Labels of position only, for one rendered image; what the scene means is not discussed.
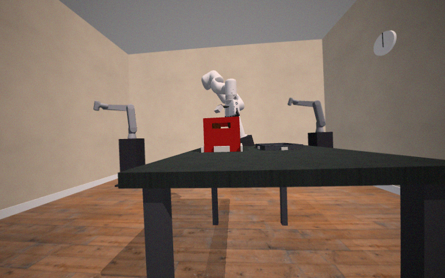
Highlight red divided crate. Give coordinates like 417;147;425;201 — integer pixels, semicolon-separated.
203;116;240;152

